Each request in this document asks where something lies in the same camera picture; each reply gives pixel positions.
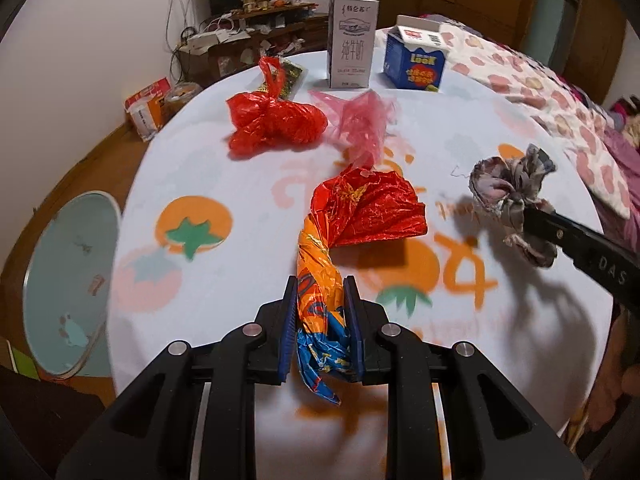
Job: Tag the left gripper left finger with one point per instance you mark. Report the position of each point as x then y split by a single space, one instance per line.
257 353

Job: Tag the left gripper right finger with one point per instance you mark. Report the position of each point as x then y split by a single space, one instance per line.
385 353

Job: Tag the grey cloth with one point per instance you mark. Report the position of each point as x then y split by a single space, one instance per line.
505 189

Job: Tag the orange blue foil wrapper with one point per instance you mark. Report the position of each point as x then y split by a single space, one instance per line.
359 209

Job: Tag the pink translucent plastic bag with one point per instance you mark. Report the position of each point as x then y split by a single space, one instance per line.
357 125

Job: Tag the red plastic bag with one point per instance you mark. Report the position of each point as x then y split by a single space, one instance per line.
262 120

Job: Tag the light blue trash bin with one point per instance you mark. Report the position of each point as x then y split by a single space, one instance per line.
66 284

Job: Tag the pink heart-pattern blanket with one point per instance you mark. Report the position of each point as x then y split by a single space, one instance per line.
547 100

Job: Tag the light blue fruit-print bedsheet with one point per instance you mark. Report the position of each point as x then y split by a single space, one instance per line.
207 238

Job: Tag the brown wooden wardrobe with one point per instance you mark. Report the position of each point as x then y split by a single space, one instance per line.
581 40

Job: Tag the red white cardboard box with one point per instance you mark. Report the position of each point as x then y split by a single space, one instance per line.
145 109

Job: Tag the yellow container in plastic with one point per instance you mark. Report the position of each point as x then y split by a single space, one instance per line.
178 96

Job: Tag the dark green snack packet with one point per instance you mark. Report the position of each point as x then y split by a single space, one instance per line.
289 79

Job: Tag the blue Look milk carton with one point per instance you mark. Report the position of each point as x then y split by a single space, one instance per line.
415 54

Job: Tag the dark wooden cabinet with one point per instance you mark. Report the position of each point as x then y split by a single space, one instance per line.
235 41

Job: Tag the white tall milk carton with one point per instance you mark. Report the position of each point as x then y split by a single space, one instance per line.
352 25

